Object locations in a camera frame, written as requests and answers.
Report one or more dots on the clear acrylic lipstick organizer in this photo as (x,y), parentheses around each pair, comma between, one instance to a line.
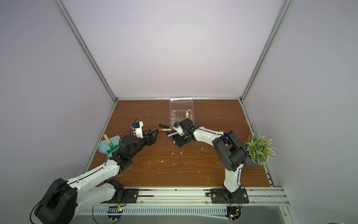
(178,109)

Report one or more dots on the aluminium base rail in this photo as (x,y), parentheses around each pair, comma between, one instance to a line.
(188,200)

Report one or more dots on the green rake wooden handle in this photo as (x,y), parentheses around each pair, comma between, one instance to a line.
(109,143)

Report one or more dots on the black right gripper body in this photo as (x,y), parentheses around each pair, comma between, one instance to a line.
(181,139)

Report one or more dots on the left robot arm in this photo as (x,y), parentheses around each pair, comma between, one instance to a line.
(65,199)

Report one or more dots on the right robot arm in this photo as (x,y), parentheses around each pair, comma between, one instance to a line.
(230,150)

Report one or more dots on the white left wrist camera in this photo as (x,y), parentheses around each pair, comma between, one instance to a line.
(137,127)

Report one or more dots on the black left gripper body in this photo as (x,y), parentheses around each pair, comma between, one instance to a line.
(148,142)

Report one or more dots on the green potted plant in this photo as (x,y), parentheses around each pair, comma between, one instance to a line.
(260,150)

